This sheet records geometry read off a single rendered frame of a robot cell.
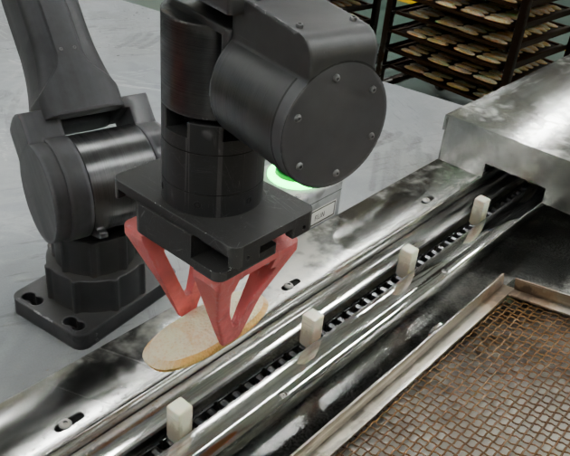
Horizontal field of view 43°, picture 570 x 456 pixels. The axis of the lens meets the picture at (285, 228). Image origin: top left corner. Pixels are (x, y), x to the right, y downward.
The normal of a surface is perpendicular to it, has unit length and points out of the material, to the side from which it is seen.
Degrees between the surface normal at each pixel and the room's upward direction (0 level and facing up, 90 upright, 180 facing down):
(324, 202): 90
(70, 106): 47
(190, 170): 90
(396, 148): 0
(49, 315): 0
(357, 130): 89
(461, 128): 90
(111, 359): 0
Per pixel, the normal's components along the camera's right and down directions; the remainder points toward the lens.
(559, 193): -0.66, 0.36
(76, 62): 0.48, -0.21
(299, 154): 0.58, 0.48
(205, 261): 0.08, -0.84
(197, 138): -0.25, 0.50
